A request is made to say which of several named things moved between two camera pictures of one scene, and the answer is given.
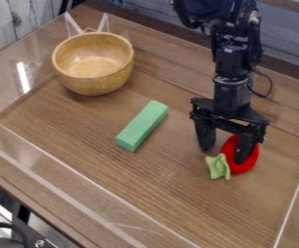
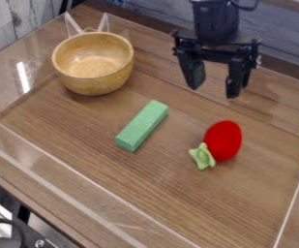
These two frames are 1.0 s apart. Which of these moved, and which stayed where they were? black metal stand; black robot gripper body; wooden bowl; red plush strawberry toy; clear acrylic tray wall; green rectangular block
Moved: red plush strawberry toy; black robot gripper body
Stayed: clear acrylic tray wall; black metal stand; wooden bowl; green rectangular block
